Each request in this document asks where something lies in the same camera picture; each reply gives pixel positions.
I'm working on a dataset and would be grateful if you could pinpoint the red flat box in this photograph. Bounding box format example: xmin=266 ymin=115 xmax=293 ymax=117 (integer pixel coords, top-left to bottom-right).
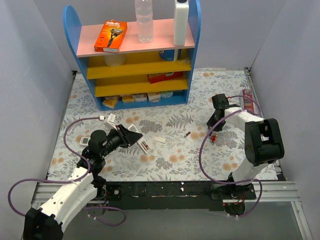
xmin=147 ymin=71 xmax=184 ymax=84

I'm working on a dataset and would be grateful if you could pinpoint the teal white small box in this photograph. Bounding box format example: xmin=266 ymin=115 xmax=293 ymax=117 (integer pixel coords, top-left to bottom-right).
xmin=160 ymin=91 xmax=174 ymax=99

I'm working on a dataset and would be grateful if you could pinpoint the yellow white small box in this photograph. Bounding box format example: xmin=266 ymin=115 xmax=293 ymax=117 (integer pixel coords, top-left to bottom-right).
xmin=122 ymin=95 xmax=135 ymax=103

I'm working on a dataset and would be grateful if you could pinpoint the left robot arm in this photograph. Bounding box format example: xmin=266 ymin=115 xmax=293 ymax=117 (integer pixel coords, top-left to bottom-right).
xmin=22 ymin=124 xmax=143 ymax=240

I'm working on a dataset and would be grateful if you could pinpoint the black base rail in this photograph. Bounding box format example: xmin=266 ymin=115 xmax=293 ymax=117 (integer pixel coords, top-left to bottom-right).
xmin=103 ymin=180 xmax=256 ymax=211

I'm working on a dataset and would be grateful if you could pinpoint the small white timer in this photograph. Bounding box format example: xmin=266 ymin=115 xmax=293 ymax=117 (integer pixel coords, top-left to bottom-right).
xmin=79 ymin=136 xmax=90 ymax=147

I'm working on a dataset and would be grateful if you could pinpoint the clear plastic bottle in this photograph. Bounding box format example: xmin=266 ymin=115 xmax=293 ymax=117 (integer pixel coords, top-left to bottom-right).
xmin=134 ymin=0 xmax=154 ymax=43

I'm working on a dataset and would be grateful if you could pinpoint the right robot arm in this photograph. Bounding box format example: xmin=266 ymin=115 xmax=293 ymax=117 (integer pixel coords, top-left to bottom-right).
xmin=207 ymin=93 xmax=285 ymax=199

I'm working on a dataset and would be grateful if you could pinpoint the orange razor box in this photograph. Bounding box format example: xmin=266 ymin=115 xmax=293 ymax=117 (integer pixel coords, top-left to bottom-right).
xmin=94 ymin=20 xmax=128 ymax=53

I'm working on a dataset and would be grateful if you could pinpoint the white roll on shelf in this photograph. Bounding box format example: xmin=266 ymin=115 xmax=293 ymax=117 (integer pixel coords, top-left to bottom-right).
xmin=103 ymin=54 xmax=127 ymax=67

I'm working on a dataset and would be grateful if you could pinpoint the white battery cover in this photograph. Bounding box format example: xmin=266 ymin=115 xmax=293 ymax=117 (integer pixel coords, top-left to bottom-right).
xmin=153 ymin=136 xmax=166 ymax=143

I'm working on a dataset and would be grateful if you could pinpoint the red toothpaste box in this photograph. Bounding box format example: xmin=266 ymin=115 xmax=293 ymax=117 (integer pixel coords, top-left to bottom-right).
xmin=239 ymin=89 xmax=255 ymax=113

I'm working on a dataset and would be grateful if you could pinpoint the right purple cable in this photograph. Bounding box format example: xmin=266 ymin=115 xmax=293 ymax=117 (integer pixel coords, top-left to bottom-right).
xmin=199 ymin=94 xmax=263 ymax=217

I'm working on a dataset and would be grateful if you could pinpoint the blue white tin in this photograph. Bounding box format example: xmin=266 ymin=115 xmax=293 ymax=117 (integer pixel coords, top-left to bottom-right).
xmin=158 ymin=49 xmax=181 ymax=62

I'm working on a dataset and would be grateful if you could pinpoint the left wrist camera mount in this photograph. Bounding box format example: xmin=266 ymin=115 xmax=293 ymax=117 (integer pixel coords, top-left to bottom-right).
xmin=98 ymin=113 xmax=117 ymax=130

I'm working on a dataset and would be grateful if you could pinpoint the white remote control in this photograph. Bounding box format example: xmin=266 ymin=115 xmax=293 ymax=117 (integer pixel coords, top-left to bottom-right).
xmin=128 ymin=124 xmax=151 ymax=155

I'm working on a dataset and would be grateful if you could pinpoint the blue shelf unit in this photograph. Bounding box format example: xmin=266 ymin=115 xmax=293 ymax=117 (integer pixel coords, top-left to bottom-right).
xmin=62 ymin=0 xmax=202 ymax=111

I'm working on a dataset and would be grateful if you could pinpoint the red battery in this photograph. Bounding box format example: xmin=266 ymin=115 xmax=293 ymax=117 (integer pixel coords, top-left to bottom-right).
xmin=211 ymin=134 xmax=217 ymax=143

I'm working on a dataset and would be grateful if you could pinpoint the floral table mat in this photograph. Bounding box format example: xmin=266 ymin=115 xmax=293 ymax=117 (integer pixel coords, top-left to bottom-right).
xmin=47 ymin=69 xmax=249 ymax=181

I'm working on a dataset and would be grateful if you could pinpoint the white plastic bottle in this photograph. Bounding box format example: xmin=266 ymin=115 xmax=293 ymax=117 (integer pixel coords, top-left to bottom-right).
xmin=173 ymin=0 xmax=189 ymax=46

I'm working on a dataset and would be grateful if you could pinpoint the yellow box bottom shelf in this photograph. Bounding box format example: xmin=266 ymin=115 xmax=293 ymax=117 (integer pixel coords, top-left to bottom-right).
xmin=102 ymin=95 xmax=120 ymax=109

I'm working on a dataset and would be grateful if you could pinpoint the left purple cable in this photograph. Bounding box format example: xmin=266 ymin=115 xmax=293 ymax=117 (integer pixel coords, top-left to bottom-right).
xmin=7 ymin=116 xmax=127 ymax=227

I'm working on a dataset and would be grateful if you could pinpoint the purple cable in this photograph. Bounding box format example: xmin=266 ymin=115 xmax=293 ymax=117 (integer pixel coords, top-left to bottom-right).
xmin=7 ymin=116 xmax=127 ymax=227
xmin=199 ymin=94 xmax=263 ymax=217

